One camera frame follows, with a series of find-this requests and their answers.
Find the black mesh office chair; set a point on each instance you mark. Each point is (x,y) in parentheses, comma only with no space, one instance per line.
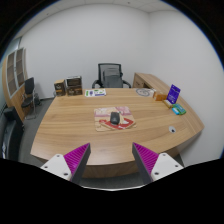
(111,75)

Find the open-lid dark brown box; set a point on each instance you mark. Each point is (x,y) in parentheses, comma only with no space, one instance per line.
(74,87)

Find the round printed white paper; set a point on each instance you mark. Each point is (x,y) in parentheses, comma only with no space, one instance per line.
(144,92)

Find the black sofa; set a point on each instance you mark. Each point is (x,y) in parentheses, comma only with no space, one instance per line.
(11,133)

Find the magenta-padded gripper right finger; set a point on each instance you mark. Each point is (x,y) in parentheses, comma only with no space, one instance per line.
(165,164)

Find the cartoon print mouse pad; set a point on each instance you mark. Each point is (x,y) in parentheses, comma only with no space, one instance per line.
(101,115)

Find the white leaflet with coloured print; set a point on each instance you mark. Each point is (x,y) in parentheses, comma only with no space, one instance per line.
(95,93)

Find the wooden shelf unit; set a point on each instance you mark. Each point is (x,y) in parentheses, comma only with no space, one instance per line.
(13,80)

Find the black visitor chair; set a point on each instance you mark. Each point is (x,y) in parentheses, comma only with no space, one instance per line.
(29,90)

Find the small orange box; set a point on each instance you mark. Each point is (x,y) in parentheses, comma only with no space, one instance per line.
(160,96)

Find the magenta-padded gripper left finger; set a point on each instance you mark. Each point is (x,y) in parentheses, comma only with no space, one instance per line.
(58,164)

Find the wooden side desk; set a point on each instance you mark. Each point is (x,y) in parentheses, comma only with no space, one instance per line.
(146,80)

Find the black computer mouse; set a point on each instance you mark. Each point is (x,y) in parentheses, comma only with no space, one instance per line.
(115,118)

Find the small dark brown box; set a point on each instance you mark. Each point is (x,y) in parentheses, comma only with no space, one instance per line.
(60,88)

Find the teal packet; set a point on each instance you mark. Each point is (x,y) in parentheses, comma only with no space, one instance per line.
(179,109)

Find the purple sign card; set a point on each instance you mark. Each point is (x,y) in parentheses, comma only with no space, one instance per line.
(173,94)

